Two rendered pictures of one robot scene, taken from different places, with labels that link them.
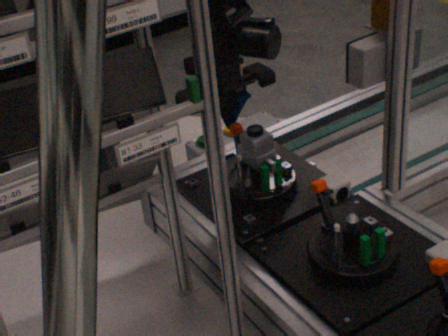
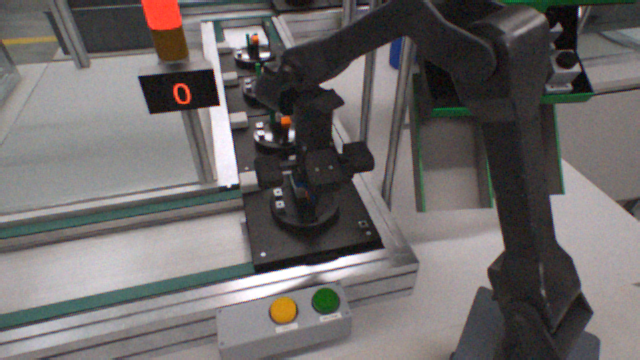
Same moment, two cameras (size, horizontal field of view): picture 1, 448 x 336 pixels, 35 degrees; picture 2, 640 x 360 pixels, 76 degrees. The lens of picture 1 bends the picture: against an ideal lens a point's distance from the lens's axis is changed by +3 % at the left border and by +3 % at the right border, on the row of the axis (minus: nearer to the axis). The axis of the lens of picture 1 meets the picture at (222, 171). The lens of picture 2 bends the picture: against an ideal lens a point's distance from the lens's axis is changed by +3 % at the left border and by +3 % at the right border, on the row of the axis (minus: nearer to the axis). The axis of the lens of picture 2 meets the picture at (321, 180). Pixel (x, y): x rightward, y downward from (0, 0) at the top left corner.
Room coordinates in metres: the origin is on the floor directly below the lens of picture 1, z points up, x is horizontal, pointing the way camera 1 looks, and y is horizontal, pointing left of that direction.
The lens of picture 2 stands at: (1.64, 0.11, 1.54)
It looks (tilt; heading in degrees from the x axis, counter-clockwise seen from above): 40 degrees down; 194
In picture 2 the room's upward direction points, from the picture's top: straight up
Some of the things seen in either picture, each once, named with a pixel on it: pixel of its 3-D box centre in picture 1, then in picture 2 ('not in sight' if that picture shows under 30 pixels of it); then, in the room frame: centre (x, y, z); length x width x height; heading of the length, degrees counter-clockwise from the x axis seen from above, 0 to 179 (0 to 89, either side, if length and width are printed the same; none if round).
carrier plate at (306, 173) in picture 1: (259, 189); (305, 210); (1.08, -0.07, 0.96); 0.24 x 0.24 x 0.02; 29
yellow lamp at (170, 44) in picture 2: (387, 8); (169, 40); (1.07, -0.29, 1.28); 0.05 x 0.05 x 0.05
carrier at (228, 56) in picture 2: not in sight; (254, 46); (0.43, -0.43, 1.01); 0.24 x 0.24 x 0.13; 29
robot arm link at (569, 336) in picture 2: not in sight; (547, 313); (1.34, 0.29, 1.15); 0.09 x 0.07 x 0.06; 148
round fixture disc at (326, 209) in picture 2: (258, 181); (305, 203); (1.08, -0.07, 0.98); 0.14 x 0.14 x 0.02
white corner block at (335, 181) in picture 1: (334, 188); (250, 184); (1.04, -0.20, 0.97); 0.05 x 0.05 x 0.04; 29
